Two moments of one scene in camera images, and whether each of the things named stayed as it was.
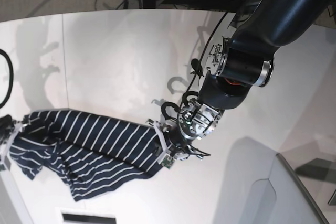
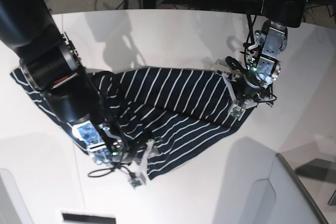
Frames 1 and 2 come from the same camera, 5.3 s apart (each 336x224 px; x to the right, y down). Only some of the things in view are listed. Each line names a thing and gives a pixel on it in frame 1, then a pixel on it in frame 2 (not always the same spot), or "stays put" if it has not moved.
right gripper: (176, 137) → (252, 85)
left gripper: (7, 124) → (132, 150)
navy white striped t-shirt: (87, 151) → (178, 109)
